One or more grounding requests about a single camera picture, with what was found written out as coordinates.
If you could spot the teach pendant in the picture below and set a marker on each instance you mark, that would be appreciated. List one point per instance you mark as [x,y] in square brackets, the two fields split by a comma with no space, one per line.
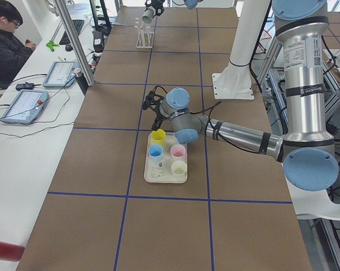
[26,107]
[60,74]

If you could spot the red fire extinguisher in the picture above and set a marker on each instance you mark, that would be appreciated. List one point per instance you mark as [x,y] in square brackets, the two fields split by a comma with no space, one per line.
[11,252]

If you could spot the grey plastic cup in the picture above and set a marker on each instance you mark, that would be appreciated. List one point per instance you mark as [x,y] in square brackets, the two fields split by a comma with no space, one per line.
[148,15]

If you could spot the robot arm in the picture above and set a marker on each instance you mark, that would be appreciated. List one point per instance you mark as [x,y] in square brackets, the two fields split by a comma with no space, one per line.
[301,142]
[189,3]

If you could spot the seated person in black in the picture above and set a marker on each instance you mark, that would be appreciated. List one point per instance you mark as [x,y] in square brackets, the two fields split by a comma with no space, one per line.
[13,53]

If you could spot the pink plastic cup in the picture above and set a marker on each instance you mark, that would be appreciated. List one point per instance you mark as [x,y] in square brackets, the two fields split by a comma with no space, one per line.
[178,152]

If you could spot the white wire cup rack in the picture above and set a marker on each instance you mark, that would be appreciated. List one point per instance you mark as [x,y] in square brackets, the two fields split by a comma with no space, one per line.
[145,35]

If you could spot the near teach pendant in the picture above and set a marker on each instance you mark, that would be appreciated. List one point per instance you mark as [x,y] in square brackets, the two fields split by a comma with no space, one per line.
[26,107]

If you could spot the cream plastic tray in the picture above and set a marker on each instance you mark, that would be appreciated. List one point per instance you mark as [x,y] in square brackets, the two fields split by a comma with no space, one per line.
[161,172]

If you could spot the black computer mouse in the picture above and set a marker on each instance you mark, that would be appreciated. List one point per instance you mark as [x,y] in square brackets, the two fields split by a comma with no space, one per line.
[68,47]

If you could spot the yellow plastic cup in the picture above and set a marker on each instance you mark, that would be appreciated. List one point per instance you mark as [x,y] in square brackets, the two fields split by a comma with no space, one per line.
[158,137]

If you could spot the aluminium frame post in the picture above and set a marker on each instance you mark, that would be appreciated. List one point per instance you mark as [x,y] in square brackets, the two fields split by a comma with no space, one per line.
[75,41]

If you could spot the pale green plastic cup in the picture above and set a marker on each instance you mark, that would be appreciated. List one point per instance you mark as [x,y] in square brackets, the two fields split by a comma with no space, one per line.
[179,168]

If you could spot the green plastic clamp part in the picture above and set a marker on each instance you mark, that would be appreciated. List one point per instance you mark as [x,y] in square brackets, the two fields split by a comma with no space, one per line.
[51,45]

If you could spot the black box with label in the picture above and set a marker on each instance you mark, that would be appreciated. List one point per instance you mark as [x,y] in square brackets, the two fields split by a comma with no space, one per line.
[98,41]

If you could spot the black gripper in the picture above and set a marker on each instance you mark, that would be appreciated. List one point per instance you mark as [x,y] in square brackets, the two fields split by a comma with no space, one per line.
[157,3]
[161,114]

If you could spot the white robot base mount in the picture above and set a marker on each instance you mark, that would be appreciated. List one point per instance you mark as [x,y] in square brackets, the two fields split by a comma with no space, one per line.
[234,82]

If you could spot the black computer monitor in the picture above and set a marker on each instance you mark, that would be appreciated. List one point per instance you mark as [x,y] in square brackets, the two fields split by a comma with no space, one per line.
[100,17]

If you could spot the far teach pendant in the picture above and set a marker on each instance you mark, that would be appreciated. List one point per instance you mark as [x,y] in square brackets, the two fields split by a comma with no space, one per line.
[60,74]

